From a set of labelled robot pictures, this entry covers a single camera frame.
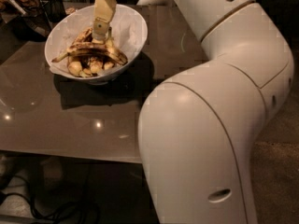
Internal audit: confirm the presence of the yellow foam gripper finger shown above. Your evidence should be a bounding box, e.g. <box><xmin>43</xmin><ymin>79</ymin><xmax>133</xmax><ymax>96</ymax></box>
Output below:
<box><xmin>93</xmin><ymin>0</ymin><xmax>117</xmax><ymax>44</ymax></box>

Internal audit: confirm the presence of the long brown top banana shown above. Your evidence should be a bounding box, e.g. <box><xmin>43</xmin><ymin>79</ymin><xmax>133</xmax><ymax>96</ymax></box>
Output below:
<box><xmin>51</xmin><ymin>42</ymin><xmax>128</xmax><ymax>65</ymax></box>

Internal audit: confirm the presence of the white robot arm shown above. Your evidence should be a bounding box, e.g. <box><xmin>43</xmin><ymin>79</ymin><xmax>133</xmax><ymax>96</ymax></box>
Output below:
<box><xmin>138</xmin><ymin>0</ymin><xmax>294</xmax><ymax>224</ymax></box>

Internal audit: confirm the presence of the brown banana rear left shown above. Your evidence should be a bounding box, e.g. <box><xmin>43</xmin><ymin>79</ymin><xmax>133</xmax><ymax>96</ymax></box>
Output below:
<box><xmin>73</xmin><ymin>27</ymin><xmax>93</xmax><ymax>44</ymax></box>

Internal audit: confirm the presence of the white paper bowl liner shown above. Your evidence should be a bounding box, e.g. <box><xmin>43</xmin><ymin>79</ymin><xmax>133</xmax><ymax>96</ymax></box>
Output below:
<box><xmin>48</xmin><ymin>6</ymin><xmax>146</xmax><ymax>79</ymax></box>

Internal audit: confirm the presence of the white bowl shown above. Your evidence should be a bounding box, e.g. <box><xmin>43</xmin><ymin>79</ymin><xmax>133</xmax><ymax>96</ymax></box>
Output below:
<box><xmin>43</xmin><ymin>3</ymin><xmax>149</xmax><ymax>86</ymax></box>

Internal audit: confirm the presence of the yellow banana front middle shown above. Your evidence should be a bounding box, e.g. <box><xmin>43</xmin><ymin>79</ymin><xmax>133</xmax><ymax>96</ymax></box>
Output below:
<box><xmin>89</xmin><ymin>57</ymin><xmax>103</xmax><ymax>75</ymax></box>

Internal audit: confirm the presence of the yellow banana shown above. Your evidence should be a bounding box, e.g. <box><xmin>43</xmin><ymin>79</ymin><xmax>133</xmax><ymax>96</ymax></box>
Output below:
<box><xmin>67</xmin><ymin>57</ymin><xmax>92</xmax><ymax>77</ymax></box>
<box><xmin>89</xmin><ymin>57</ymin><xmax>103</xmax><ymax>75</ymax></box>

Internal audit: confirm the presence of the small banana front right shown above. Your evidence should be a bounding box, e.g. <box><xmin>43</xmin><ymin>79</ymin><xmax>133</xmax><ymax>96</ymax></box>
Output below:
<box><xmin>103</xmin><ymin>61</ymin><xmax>115</xmax><ymax>70</ymax></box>

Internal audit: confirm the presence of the yellow banana front left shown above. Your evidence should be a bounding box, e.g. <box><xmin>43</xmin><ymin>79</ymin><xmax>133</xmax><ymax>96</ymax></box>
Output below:
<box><xmin>67</xmin><ymin>57</ymin><xmax>92</xmax><ymax>77</ymax></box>

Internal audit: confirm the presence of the black mesh pen cup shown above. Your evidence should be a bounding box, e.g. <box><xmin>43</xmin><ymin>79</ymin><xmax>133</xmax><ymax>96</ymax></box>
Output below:
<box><xmin>41</xmin><ymin>0</ymin><xmax>66</xmax><ymax>22</ymax></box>

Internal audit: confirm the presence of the black floor cable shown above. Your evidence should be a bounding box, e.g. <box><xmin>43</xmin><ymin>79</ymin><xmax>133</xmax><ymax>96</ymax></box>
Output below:
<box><xmin>0</xmin><ymin>175</ymin><xmax>101</xmax><ymax>224</ymax></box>

